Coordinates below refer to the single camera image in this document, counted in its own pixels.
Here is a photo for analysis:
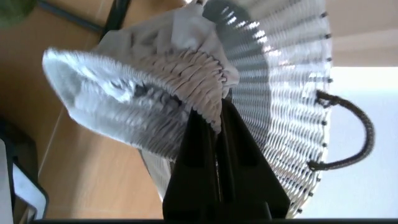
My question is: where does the green long-sleeved shirt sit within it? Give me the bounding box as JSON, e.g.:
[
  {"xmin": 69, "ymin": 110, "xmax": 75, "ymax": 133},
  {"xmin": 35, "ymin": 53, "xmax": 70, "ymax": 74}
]
[{"xmin": 0, "ymin": 0, "xmax": 38, "ymax": 29}]

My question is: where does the pale grey garment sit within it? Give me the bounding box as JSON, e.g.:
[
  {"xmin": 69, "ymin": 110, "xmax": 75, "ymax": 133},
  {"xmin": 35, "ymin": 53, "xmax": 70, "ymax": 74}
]
[{"xmin": 42, "ymin": 2, "xmax": 240, "ymax": 200}]

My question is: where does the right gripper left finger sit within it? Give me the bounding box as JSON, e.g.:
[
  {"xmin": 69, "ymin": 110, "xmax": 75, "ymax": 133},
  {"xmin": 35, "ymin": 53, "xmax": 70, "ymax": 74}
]
[{"xmin": 162, "ymin": 108, "xmax": 220, "ymax": 220}]

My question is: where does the black clothes rack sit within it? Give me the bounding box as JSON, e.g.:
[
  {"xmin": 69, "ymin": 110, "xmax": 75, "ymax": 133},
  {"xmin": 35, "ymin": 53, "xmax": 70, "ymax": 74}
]
[{"xmin": 37, "ymin": 0, "xmax": 132, "ymax": 39}]

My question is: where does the white laundry basket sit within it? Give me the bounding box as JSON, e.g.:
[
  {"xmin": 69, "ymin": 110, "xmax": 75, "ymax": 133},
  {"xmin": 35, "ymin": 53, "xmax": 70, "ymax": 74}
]
[{"xmin": 201, "ymin": 0, "xmax": 376, "ymax": 218}]

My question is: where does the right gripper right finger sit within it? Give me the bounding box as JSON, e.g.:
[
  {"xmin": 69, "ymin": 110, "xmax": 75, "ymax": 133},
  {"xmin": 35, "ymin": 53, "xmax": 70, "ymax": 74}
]
[{"xmin": 216, "ymin": 98, "xmax": 292, "ymax": 220}]

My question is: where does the beige curtain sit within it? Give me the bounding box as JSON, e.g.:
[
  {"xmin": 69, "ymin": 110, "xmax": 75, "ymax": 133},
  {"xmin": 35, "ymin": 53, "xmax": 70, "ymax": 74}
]
[{"xmin": 323, "ymin": 0, "xmax": 398, "ymax": 68}]

